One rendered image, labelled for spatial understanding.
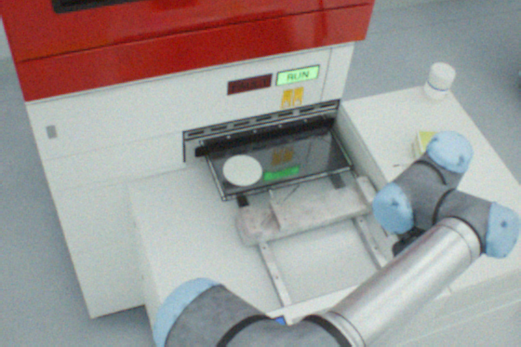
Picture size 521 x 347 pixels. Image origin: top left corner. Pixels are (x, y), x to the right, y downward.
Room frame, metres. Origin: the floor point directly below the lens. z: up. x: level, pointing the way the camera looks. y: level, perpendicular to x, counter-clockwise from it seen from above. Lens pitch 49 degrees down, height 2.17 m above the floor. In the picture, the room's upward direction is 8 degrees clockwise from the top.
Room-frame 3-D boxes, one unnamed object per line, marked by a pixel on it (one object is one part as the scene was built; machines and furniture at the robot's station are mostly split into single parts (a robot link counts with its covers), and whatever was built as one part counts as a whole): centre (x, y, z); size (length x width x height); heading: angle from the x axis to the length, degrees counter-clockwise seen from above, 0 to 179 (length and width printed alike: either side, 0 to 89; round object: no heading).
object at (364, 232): (0.98, -0.25, 0.84); 0.50 x 0.02 x 0.03; 26
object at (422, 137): (1.09, -0.42, 1.00); 0.07 x 0.07 x 0.07; 7
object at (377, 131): (1.05, -0.48, 0.89); 0.62 x 0.35 x 0.14; 26
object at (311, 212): (0.93, -0.13, 0.87); 0.36 x 0.08 x 0.03; 116
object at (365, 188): (1.00, -0.27, 0.89); 0.08 x 0.03 x 0.03; 26
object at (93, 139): (1.08, 0.18, 1.02); 0.82 x 0.03 x 0.40; 116
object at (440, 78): (1.34, -0.46, 1.01); 0.07 x 0.07 x 0.10
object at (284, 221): (0.90, -0.06, 0.89); 0.08 x 0.03 x 0.03; 26
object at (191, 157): (1.15, 0.02, 0.89); 0.44 x 0.02 x 0.10; 116
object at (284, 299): (0.86, -0.01, 0.84); 0.50 x 0.02 x 0.03; 26
